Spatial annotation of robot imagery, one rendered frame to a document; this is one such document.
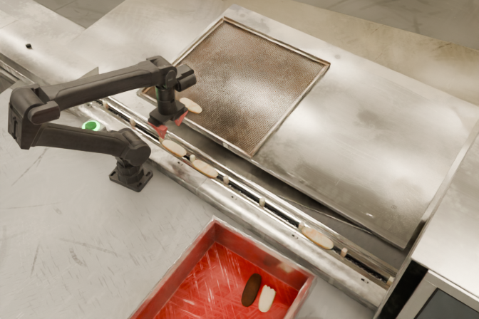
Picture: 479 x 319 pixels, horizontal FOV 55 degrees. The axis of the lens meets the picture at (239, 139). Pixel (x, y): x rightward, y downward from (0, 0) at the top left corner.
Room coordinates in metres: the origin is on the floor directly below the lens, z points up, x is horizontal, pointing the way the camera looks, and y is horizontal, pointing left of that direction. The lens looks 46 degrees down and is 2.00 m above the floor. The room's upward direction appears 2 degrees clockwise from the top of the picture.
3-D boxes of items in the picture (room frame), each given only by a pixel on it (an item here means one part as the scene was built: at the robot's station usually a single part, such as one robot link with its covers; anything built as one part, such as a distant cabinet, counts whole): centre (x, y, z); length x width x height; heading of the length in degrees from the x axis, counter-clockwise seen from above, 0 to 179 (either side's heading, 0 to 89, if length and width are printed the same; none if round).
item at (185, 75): (1.07, 0.20, 1.13); 0.11 x 0.09 x 0.12; 134
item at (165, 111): (1.04, 0.23, 1.04); 0.10 x 0.07 x 0.07; 145
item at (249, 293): (0.56, -0.05, 0.83); 0.10 x 0.04 x 0.01; 160
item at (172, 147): (1.04, 0.22, 0.86); 0.10 x 0.04 x 0.01; 55
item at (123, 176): (0.93, 0.35, 0.86); 0.12 x 0.09 x 0.08; 66
